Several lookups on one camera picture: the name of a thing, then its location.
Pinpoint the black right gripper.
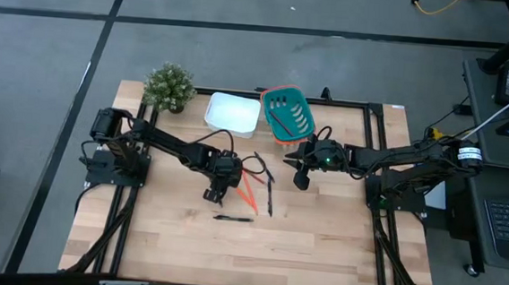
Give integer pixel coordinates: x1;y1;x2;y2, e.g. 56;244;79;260
281;133;353;194

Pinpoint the black retractable pen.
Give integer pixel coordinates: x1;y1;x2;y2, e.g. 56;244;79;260
251;151;278;185
264;178;276;219
212;214;255;224

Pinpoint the dark brown pencil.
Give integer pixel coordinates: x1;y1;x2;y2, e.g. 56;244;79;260
268;110;297;138

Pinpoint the teal basket orange rim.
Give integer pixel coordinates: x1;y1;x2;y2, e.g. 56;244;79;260
256;82;320;149

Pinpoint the white plastic bin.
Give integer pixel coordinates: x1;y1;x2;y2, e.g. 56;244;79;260
202;91;263;140

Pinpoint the potted green plant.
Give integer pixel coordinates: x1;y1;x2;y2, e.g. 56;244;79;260
141;59;200;116

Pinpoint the black desk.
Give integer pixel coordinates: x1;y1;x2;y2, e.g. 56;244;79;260
447;56;509;273

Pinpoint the white rod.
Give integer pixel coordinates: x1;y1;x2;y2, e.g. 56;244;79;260
461;73;509;144

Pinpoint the black aluminium table frame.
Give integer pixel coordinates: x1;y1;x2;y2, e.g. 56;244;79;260
57;74;450;285

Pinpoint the yellow cable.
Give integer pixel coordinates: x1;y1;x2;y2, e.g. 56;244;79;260
405;0;466;18

